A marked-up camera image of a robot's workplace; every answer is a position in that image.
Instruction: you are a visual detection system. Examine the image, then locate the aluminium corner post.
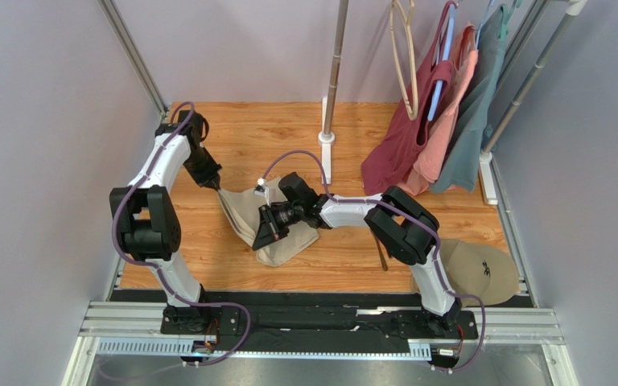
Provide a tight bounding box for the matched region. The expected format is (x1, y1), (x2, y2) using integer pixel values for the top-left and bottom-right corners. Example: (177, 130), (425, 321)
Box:
(97, 0), (168, 118)
(472, 1), (549, 126)

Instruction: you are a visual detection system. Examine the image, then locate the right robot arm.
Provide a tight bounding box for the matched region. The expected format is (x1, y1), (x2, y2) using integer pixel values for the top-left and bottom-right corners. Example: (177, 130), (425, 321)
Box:
(253, 173), (461, 330)

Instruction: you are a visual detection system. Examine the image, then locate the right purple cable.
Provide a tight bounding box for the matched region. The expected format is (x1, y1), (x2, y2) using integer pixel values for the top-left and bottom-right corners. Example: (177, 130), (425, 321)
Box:
(257, 150), (487, 374)

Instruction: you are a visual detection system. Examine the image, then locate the beige wooden hanger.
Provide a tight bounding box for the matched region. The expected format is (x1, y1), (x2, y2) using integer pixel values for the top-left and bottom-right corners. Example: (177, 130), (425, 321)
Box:
(389, 0), (420, 121)

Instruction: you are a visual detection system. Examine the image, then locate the pink shirt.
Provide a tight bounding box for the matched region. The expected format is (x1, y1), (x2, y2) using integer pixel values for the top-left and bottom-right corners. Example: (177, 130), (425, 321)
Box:
(398, 24), (478, 195)

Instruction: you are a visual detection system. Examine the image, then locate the blue hanger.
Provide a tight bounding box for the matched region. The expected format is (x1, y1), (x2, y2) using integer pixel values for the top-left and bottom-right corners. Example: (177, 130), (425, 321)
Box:
(426, 1), (459, 121)

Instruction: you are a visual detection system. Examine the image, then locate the teal shirt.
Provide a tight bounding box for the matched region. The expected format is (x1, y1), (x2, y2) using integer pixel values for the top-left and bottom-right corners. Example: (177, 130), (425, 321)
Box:
(430, 3), (513, 194)

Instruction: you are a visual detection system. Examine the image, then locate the rack pole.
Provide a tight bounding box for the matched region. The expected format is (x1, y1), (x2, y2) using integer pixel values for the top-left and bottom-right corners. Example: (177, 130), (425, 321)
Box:
(480, 0), (587, 160)
(319, 0), (349, 143)

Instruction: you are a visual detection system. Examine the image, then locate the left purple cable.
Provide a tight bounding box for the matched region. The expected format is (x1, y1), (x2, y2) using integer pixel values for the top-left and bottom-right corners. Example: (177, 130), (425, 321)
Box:
(110, 101), (252, 368)

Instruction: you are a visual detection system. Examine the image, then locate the right aluminium corner post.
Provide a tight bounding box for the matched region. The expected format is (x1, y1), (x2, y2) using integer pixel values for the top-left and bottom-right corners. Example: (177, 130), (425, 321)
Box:
(472, 1), (549, 126)

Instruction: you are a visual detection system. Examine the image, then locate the right rack pole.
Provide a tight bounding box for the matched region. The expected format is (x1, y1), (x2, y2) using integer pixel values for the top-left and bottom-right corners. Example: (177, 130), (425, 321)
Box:
(480, 0), (587, 160)

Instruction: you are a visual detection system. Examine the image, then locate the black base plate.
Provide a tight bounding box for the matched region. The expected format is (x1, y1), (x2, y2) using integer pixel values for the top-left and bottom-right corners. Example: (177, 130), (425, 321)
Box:
(110, 290), (535, 355)

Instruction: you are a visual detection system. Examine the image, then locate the left aluminium corner post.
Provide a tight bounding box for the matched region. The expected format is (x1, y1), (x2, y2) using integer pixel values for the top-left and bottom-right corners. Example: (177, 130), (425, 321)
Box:
(97, 0), (168, 118)

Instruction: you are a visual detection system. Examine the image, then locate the maroon tank top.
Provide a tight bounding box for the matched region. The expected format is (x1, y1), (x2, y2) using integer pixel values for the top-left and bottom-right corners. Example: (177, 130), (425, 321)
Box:
(361, 2), (460, 197)

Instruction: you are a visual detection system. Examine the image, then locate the aluminium frame rail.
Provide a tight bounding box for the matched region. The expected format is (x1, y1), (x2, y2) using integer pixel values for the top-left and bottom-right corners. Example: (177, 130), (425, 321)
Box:
(62, 302), (578, 385)

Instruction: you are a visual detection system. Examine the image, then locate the left rack pole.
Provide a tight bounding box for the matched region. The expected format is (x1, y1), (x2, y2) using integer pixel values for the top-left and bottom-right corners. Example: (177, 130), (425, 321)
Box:
(319, 0), (349, 143)

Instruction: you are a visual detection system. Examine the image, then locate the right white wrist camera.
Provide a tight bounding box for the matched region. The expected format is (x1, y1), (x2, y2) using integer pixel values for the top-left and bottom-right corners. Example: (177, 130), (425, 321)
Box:
(253, 178), (266, 196)

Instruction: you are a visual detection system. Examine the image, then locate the right white rack foot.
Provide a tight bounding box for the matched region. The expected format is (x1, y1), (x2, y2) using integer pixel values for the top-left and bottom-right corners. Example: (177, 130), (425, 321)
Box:
(479, 151), (499, 206)

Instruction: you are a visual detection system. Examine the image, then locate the purple cable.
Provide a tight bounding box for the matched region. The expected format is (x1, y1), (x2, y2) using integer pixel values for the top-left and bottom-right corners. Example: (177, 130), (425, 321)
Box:
(257, 150), (487, 374)
(110, 101), (252, 368)

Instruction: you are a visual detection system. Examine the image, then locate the beige baseball cap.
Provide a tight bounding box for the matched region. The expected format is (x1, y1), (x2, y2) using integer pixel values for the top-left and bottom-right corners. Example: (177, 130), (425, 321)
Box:
(410, 239), (519, 316)

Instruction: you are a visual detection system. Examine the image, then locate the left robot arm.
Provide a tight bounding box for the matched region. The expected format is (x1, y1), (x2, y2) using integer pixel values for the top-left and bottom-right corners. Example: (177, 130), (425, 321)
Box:
(109, 102), (222, 332)

